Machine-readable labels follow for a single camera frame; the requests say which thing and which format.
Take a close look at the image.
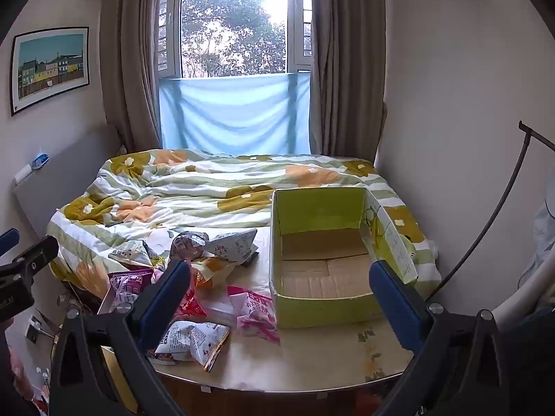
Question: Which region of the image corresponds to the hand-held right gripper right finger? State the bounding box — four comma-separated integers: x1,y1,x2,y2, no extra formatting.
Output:
368,261,510,416

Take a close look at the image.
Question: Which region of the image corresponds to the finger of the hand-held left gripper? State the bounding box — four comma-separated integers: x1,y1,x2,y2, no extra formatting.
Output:
0,235,60,289
0,228,20,254

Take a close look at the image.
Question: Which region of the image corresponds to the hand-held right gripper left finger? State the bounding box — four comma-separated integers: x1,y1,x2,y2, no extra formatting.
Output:
50,259,192,416

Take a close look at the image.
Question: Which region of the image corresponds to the purple snack packet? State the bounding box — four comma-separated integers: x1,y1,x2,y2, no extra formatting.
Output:
108,269,156,313

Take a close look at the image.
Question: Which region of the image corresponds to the white gold-edged snack packet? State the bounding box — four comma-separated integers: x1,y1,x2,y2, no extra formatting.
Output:
145,321,231,372

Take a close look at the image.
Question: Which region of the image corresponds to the grey snack packet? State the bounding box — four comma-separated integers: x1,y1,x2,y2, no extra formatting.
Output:
204,229,259,267

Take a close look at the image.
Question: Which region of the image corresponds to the green cardboard box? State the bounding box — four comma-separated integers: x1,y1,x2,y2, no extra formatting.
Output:
269,186,419,329

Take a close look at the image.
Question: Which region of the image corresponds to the pink snack packet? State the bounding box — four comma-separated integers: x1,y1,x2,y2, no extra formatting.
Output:
228,286,280,344

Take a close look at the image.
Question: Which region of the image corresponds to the orange snack packet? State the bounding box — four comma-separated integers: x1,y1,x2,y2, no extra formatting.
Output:
191,257,237,290

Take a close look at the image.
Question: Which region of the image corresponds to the brown snack packet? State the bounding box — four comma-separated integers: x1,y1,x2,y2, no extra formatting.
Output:
170,231,210,263

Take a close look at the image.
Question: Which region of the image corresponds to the pale green snack packet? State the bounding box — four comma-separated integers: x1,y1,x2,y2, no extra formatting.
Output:
108,239,168,269

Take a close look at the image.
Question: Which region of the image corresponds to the grey headboard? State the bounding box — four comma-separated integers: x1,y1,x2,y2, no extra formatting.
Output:
11,123,122,243

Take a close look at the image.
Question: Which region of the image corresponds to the floral blanket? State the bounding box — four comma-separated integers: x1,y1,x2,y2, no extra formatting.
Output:
45,148,442,300

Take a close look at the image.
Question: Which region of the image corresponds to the black curved stand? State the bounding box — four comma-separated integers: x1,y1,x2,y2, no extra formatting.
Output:
427,120,555,302

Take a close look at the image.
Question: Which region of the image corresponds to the light blue cloth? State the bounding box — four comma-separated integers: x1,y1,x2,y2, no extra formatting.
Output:
159,71,311,157

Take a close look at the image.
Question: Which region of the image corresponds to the brown curtain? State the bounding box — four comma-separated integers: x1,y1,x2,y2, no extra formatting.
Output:
99,0,168,154
309,0,387,170

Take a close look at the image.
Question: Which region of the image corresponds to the window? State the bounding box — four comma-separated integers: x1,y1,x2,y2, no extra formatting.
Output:
156,0,314,79

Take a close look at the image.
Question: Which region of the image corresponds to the framed wall poster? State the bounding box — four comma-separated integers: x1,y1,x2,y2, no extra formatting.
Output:
9,27,90,117

